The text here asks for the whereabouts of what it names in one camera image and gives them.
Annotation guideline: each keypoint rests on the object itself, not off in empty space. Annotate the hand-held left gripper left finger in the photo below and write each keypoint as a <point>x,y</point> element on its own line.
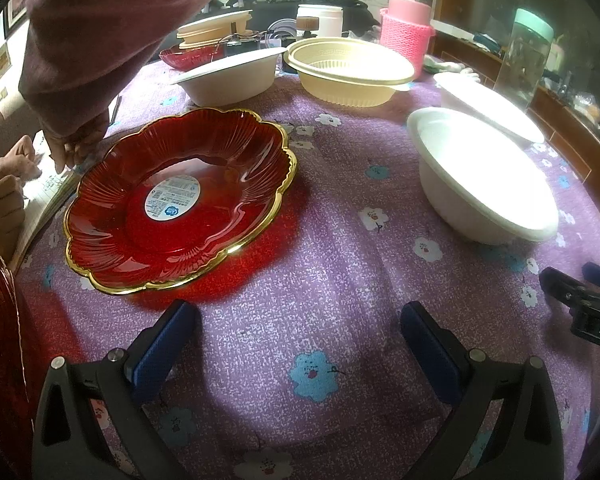
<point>165,345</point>

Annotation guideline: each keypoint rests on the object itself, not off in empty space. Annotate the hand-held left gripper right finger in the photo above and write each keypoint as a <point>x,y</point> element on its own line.
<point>430,350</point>

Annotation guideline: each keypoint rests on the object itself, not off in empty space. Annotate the white disposable bowl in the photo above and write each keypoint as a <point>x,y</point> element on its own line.
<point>230,85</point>
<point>485,105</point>
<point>480,195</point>

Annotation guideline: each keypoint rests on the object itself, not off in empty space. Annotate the cream ribbed plastic bowl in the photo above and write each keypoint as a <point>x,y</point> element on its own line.
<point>350,85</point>

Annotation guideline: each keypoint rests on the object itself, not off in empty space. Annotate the another person's forearm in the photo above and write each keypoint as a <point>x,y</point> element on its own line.
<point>105,35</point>

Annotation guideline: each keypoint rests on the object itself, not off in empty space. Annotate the purple floral tablecloth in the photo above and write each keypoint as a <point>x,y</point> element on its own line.
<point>330,260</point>

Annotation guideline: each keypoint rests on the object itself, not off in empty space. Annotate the assorted clutter pile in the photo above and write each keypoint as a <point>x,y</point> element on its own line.
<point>590,110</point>

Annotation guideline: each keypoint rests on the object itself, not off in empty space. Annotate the open paper notebook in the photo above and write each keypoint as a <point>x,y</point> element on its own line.
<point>50,195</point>

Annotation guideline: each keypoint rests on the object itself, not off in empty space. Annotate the white thermos cup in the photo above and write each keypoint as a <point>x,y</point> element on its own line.
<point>557,52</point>

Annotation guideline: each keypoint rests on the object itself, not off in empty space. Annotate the clear bottle with mint lid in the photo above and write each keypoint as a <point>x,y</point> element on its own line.
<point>522,60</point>

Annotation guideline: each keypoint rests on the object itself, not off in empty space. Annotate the white work gloves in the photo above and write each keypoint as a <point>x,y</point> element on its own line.
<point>450,66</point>

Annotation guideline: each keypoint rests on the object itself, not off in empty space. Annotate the glass bottle with pink sleeve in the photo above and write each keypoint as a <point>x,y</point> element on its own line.
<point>405,35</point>

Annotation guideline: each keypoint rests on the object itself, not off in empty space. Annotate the cream shallow plastic bowl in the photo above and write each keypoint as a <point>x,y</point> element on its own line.
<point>215,22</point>

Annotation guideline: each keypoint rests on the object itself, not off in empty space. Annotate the black leather sofa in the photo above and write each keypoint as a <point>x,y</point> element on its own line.
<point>360,15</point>

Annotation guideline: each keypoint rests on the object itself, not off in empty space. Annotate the white plastic jar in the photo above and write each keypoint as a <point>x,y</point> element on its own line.
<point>327,22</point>

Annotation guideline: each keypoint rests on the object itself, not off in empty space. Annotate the framed horse painting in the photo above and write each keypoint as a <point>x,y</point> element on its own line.
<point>16,10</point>

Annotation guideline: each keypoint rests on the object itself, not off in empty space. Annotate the small wall plaque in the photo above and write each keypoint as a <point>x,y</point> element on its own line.
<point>0,62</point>

